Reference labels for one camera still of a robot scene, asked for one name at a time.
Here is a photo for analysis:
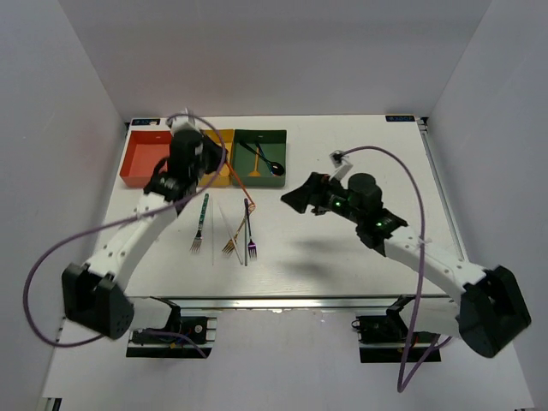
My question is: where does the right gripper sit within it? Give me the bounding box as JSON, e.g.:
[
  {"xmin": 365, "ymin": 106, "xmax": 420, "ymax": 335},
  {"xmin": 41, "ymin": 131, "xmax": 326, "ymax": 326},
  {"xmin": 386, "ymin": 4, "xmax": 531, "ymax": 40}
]
[{"xmin": 280, "ymin": 173, "xmax": 362, "ymax": 225}]

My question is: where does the black spoon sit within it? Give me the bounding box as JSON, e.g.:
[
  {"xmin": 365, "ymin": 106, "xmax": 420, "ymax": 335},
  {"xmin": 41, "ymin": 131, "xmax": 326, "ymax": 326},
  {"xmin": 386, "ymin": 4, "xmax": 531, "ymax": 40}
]
[{"xmin": 253, "ymin": 143, "xmax": 285, "ymax": 176}]

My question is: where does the thin white chopstick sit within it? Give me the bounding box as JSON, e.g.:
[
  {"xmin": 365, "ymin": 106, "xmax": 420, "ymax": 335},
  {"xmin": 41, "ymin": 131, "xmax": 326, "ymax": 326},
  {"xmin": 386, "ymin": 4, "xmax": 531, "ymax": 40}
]
[{"xmin": 209, "ymin": 197, "xmax": 215, "ymax": 266}]

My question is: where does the orange chopstick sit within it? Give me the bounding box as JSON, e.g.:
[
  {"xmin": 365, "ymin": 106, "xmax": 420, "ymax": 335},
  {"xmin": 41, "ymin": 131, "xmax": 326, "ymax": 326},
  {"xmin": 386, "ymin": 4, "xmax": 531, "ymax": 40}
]
[{"xmin": 225, "ymin": 161, "xmax": 256, "ymax": 211}]

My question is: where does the orange spoon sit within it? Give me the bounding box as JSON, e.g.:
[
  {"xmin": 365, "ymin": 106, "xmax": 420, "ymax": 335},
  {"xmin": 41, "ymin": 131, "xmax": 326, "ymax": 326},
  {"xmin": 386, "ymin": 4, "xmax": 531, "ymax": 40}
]
[{"xmin": 248, "ymin": 148, "xmax": 260, "ymax": 177}]

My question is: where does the teal chopstick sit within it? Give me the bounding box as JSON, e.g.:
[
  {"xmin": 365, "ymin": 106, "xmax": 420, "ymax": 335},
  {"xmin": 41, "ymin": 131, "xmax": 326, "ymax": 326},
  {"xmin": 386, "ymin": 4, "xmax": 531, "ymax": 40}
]
[{"xmin": 243, "ymin": 212, "xmax": 248, "ymax": 267}]

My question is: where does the purple fork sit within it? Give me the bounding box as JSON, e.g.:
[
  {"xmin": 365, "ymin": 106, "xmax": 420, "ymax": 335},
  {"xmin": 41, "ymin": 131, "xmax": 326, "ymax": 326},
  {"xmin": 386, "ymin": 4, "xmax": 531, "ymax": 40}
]
[{"xmin": 244, "ymin": 199, "xmax": 257, "ymax": 260}]

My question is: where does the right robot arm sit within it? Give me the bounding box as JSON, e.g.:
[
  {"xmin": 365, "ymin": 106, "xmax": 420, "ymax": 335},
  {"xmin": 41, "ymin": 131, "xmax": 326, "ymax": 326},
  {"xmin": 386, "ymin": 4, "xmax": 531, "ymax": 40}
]
[{"xmin": 281, "ymin": 172, "xmax": 532, "ymax": 358}]

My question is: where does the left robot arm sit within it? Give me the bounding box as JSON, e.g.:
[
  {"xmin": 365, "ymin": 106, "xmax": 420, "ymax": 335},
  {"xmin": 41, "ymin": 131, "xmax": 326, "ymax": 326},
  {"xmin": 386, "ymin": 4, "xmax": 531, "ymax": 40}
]
[{"xmin": 62, "ymin": 123, "xmax": 225, "ymax": 342}]

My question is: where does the yellow paper box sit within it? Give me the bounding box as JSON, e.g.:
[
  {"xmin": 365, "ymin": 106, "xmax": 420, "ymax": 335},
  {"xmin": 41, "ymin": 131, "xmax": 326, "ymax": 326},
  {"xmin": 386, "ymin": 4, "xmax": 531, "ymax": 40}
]
[{"xmin": 199, "ymin": 129, "xmax": 235, "ymax": 188}]

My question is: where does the red paper box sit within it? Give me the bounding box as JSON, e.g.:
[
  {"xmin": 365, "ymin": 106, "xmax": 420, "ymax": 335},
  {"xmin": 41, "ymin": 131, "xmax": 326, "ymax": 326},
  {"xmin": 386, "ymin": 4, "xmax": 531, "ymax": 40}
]
[{"xmin": 119, "ymin": 130, "xmax": 172, "ymax": 188}]

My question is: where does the left blue table label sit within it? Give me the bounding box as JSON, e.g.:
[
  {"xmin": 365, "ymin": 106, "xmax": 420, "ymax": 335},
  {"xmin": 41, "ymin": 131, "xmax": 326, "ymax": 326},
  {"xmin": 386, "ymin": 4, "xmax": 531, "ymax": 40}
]
[{"xmin": 130, "ymin": 118, "xmax": 161, "ymax": 127}]

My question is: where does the blue table label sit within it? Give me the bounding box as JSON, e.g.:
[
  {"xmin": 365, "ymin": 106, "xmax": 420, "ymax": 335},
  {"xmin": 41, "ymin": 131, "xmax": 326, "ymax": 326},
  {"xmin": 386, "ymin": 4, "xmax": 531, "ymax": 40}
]
[
  {"xmin": 384, "ymin": 115, "xmax": 415, "ymax": 122},
  {"xmin": 130, "ymin": 118, "xmax": 161, "ymax": 127}
]

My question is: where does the dark green paper box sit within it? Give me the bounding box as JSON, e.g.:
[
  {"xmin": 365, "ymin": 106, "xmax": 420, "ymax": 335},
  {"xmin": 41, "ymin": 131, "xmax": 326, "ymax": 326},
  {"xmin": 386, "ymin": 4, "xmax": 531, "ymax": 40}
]
[{"xmin": 231, "ymin": 129, "xmax": 287, "ymax": 188}]

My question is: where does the gold fork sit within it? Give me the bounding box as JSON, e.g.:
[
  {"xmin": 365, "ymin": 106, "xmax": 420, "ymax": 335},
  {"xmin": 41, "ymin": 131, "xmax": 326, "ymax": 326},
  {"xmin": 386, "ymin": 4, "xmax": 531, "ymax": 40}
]
[{"xmin": 222, "ymin": 217, "xmax": 244, "ymax": 257}]

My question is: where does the right blue table label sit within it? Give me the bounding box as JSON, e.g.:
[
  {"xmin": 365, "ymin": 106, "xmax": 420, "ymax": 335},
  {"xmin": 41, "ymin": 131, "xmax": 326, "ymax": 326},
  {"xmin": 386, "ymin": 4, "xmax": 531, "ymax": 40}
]
[{"xmin": 384, "ymin": 115, "xmax": 415, "ymax": 122}]

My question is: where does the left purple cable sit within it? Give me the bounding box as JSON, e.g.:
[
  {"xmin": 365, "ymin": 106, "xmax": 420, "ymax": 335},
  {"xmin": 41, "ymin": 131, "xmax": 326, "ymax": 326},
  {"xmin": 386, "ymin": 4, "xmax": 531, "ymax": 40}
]
[{"xmin": 23, "ymin": 112, "xmax": 228, "ymax": 348}]

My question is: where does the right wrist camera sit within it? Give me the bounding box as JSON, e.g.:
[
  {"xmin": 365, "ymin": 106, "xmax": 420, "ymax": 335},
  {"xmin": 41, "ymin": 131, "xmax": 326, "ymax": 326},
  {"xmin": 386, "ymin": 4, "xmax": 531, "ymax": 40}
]
[{"xmin": 329, "ymin": 151, "xmax": 353, "ymax": 182}]

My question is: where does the green handled silver fork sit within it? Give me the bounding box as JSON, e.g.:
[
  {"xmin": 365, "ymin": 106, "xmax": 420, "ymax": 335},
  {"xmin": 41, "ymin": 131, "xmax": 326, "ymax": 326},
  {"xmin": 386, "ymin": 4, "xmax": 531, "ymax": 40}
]
[{"xmin": 189, "ymin": 194, "xmax": 210, "ymax": 253}]

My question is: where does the aluminium table front rail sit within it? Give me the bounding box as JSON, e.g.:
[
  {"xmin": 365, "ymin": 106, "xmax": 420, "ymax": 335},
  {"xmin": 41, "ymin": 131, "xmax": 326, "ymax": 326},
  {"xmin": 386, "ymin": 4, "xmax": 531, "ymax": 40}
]
[{"xmin": 128, "ymin": 295, "xmax": 455, "ymax": 313}]

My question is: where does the aluminium table side rail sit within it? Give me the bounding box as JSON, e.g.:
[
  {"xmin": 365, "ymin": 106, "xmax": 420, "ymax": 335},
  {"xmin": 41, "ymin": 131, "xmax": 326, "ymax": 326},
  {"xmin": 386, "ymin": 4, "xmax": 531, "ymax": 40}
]
[{"xmin": 416, "ymin": 117, "xmax": 468, "ymax": 259}]

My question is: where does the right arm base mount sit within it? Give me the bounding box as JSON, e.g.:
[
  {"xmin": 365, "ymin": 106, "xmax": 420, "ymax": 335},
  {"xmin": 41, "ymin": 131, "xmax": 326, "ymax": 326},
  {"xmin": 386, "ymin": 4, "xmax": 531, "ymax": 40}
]
[{"xmin": 351, "ymin": 295, "xmax": 441, "ymax": 364}]

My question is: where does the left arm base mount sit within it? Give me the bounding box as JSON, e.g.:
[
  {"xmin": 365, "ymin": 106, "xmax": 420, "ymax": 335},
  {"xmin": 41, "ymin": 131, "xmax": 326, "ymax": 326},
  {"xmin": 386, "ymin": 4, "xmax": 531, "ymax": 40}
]
[{"xmin": 126, "ymin": 297, "xmax": 218, "ymax": 360}]

